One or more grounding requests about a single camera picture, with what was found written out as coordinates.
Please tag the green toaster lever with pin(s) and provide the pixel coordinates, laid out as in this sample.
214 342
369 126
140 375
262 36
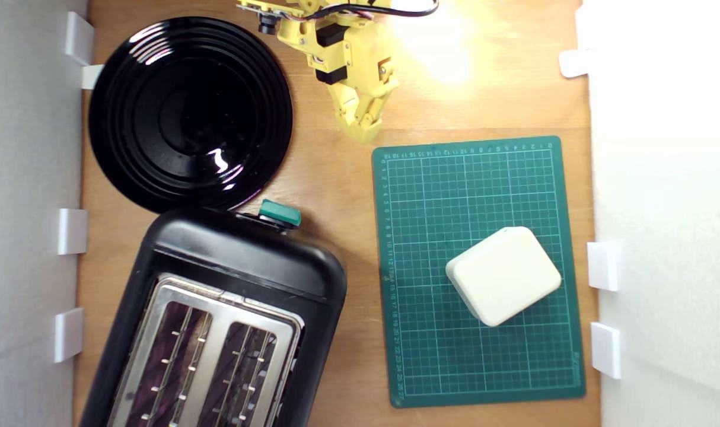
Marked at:
280 214

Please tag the black two-slot toaster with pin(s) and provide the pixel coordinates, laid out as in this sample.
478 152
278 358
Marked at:
247 255

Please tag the green cutting mat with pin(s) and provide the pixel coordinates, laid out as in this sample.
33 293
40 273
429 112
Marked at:
431 196

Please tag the black round plate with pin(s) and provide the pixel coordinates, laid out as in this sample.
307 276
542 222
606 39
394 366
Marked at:
158 118

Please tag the white rounded block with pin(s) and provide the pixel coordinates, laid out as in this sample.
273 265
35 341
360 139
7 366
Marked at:
502 276

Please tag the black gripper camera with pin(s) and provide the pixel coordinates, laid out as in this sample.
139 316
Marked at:
268 24

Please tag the white wall clip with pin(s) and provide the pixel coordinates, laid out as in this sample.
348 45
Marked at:
606 350
78 37
573 63
92 76
72 231
69 334
603 265

